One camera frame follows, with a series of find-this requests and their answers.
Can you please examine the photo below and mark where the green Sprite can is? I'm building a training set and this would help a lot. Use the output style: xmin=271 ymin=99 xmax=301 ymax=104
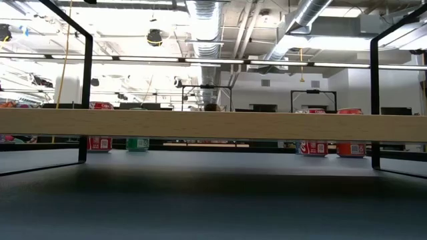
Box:
xmin=125 ymin=106 xmax=150 ymax=153

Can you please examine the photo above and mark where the red Coca-Cola can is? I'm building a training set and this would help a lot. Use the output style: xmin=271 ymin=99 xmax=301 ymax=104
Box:
xmin=297 ymin=107 xmax=330 ymax=157
xmin=87 ymin=101 xmax=114 ymax=153

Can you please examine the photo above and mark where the black background monitor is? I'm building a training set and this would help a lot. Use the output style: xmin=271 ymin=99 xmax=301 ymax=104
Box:
xmin=42 ymin=103 xmax=83 ymax=109
xmin=380 ymin=107 xmax=413 ymax=116
xmin=119 ymin=102 xmax=174 ymax=111
xmin=249 ymin=103 xmax=278 ymax=113

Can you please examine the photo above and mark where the blue table mat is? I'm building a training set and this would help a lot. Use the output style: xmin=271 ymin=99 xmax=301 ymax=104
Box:
xmin=0 ymin=148 xmax=427 ymax=240

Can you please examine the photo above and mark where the red soda can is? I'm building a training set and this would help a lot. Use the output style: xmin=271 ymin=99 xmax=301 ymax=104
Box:
xmin=336 ymin=107 xmax=367 ymax=159

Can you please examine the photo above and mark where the wooden shelf with black frame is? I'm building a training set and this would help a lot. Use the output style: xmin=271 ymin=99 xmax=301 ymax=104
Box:
xmin=0 ymin=0 xmax=427 ymax=179

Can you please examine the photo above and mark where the black background rig frame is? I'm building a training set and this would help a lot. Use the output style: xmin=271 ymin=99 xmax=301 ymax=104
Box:
xmin=181 ymin=85 xmax=234 ymax=113
xmin=290 ymin=89 xmax=338 ymax=113

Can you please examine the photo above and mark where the corrugated silver air duct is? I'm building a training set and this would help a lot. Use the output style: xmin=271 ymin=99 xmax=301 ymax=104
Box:
xmin=185 ymin=0 xmax=224 ymax=107

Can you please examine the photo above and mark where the yellow hanging plug cord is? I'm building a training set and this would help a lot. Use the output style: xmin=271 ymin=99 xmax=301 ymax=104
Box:
xmin=299 ymin=48 xmax=306 ymax=83

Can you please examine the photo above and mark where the smooth silver spiral duct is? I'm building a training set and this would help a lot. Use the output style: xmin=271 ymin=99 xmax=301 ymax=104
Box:
xmin=263 ymin=0 xmax=334 ymax=69

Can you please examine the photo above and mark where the yellow extension cord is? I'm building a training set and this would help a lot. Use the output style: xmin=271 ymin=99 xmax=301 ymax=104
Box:
xmin=51 ymin=0 xmax=73 ymax=144

